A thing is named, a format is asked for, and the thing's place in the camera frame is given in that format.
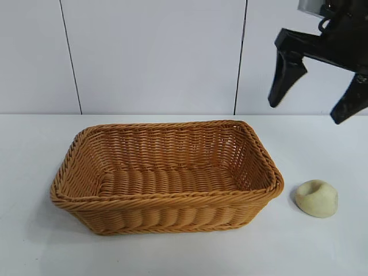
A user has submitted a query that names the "pale dented egg yolk pastry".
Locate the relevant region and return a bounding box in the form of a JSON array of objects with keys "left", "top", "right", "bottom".
[{"left": 294, "top": 179, "right": 339, "bottom": 219}]

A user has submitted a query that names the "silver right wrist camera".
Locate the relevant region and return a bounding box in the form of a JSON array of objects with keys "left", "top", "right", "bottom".
[{"left": 297, "top": 0, "right": 327, "bottom": 15}]

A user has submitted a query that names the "woven brown wicker basket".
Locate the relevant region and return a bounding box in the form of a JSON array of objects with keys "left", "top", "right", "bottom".
[{"left": 50, "top": 119, "right": 285, "bottom": 237}]

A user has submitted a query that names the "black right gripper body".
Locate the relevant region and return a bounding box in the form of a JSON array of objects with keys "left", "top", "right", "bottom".
[{"left": 274, "top": 0, "right": 368, "bottom": 76}]

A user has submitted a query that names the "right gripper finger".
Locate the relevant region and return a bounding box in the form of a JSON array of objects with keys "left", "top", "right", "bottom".
[
  {"left": 267, "top": 47, "right": 309, "bottom": 109},
  {"left": 329, "top": 72, "right": 368, "bottom": 125}
]

